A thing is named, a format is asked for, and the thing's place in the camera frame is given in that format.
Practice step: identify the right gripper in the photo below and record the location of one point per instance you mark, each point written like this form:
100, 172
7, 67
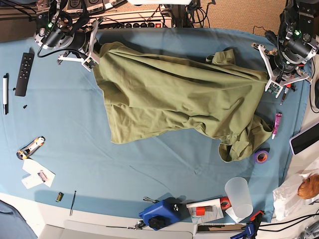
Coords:
80, 46

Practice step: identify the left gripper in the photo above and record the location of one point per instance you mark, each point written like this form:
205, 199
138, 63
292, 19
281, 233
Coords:
284, 67

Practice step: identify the olive green t-shirt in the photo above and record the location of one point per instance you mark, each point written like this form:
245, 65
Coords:
146, 95

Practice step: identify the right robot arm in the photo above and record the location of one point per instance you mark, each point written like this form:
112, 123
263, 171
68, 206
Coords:
53, 10

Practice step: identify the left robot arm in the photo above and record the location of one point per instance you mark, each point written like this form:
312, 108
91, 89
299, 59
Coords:
298, 20

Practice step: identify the orange screwdriver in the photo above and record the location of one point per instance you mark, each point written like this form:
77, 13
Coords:
285, 93

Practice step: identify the purple glue tube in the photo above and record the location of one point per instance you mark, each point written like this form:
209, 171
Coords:
278, 117

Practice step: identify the black remote control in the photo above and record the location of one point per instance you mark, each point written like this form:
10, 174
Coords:
24, 74

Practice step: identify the white power strip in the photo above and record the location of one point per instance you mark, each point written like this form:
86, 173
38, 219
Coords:
133, 19

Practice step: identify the smartphone in lilac case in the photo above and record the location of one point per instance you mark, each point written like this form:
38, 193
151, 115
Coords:
304, 140

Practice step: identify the white marker pen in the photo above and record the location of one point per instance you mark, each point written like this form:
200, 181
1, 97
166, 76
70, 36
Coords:
4, 93

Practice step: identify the purple tape roll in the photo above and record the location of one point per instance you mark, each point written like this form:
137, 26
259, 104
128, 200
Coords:
261, 155

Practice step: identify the blue table cloth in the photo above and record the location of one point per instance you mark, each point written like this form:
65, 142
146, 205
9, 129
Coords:
64, 104

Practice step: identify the orange grey utility knife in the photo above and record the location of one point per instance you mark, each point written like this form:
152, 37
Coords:
30, 149

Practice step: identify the brown round object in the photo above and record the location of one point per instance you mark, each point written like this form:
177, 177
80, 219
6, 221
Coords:
309, 187

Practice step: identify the translucent plastic cup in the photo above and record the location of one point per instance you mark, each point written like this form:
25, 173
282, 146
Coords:
237, 191

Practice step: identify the white plastic bag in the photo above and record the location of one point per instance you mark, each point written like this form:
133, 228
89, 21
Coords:
286, 199

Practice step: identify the red tape roll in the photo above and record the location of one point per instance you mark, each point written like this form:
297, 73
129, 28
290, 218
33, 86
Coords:
224, 203

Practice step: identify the small green battery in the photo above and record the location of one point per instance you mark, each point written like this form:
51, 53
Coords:
59, 197

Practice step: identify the blue black clamp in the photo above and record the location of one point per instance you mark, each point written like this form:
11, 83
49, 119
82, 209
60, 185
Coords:
250, 230

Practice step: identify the blue plastic device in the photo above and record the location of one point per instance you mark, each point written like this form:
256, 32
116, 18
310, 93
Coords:
160, 214

